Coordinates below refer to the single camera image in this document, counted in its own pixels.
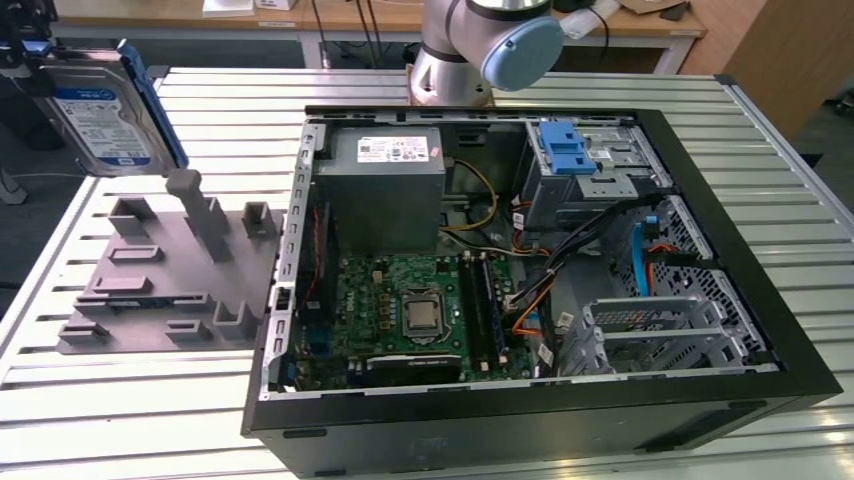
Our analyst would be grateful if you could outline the brown cardboard piece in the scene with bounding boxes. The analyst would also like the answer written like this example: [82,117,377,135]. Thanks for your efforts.
[616,0,688,21]

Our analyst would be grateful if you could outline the black cable bundle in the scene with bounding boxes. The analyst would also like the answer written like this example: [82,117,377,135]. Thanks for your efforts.
[505,199,641,311]

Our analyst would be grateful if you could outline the red black power wire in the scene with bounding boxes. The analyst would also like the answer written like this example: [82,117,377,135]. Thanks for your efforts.
[647,243,716,267]

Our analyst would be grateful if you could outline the large white box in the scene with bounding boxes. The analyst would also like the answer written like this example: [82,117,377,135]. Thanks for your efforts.
[201,0,254,19]

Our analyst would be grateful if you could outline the silver CPU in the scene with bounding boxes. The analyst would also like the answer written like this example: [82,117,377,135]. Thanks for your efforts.
[402,301,442,337]

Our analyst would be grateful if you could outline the blue drive latch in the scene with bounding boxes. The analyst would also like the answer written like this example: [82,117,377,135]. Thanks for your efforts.
[537,121,595,175]

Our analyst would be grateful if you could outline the CPU socket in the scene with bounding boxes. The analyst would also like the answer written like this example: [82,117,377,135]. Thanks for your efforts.
[396,287,448,347]

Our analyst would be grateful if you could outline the black graphics card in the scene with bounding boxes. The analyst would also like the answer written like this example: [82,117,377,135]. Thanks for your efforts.
[345,352,463,387]

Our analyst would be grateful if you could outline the blue SATA wire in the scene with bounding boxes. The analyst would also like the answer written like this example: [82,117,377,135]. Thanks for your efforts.
[627,214,661,301]

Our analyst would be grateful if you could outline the yellow wires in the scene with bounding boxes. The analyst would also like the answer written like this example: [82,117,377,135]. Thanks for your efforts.
[438,158,499,234]

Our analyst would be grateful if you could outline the metal optical drive cage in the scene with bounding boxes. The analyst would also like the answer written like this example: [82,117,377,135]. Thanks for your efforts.
[519,119,672,231]

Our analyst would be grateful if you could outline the black PC case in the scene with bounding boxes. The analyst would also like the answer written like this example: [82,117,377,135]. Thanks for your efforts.
[238,104,843,476]

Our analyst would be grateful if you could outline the orange wires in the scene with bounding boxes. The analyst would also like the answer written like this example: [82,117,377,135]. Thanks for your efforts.
[511,309,545,339]

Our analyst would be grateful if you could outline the black waste bin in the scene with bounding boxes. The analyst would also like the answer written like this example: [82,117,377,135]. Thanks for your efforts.
[0,74,68,151]

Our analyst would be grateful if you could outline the grey parts rack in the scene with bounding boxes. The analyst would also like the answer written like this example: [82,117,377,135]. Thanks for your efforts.
[56,168,285,357]

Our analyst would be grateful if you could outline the green motherboard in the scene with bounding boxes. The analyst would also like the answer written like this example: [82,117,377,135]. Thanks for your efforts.
[292,252,541,389]

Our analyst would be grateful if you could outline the grey stand foot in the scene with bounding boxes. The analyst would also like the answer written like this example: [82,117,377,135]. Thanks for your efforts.
[0,167,29,206]

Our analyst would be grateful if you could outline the RAM stick in slot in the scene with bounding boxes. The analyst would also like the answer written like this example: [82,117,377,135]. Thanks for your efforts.
[480,257,509,365]

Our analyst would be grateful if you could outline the grey power supply unit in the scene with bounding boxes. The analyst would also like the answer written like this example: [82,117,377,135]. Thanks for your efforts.
[312,126,446,256]

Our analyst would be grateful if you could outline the metal disk bay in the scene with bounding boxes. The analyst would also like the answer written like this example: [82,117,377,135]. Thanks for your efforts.
[556,294,755,379]

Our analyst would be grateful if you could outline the black desk cable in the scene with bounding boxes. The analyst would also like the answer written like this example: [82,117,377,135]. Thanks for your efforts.
[591,9,612,51]

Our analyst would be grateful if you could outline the hard disk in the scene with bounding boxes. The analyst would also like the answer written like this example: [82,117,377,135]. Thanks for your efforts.
[21,38,189,177]

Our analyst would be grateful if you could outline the wooden desk white frame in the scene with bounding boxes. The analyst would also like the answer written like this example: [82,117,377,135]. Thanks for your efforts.
[52,0,708,76]

